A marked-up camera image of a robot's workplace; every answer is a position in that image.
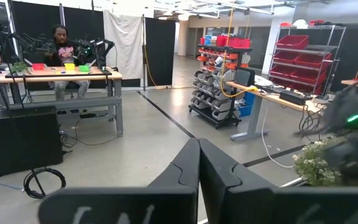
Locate black rack with parts bins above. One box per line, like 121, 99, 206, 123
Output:
188, 43, 253, 130

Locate blue storage bin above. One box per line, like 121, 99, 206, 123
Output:
237, 91, 256, 118

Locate wooden table with grey legs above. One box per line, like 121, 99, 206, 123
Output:
0, 66, 124, 138

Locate wooden desk with grey base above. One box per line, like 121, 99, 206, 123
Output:
225, 81, 326, 142

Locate white floor cable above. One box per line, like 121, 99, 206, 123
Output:
260, 102, 295, 169

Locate small green plant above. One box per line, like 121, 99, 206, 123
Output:
11, 61, 30, 76

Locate black desktop screen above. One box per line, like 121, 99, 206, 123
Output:
234, 67, 256, 88

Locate black partition panel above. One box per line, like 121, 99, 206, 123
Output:
144, 17, 177, 88
9, 1, 62, 68
63, 6, 105, 90

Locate yellow hanging cable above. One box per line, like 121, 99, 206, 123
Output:
218, 6, 260, 98

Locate red storage bins on rack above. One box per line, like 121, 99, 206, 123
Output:
215, 35, 252, 49

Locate red storage bin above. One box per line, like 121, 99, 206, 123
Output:
275, 34, 310, 50

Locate green potted artificial plant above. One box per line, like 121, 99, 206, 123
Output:
292, 138, 349, 187

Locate metal wire shelf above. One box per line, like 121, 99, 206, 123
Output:
267, 24, 347, 96

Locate black power box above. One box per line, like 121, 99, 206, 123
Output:
279, 90, 307, 106

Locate coiled black cable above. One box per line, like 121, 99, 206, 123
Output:
22, 167, 67, 199

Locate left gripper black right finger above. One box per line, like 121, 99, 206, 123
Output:
199, 138, 358, 224

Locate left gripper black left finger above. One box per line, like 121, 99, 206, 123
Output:
37, 138, 201, 224

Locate white cloth curtain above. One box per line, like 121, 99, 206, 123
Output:
103, 9, 145, 80

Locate black equipment box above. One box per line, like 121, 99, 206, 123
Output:
0, 105, 64, 178

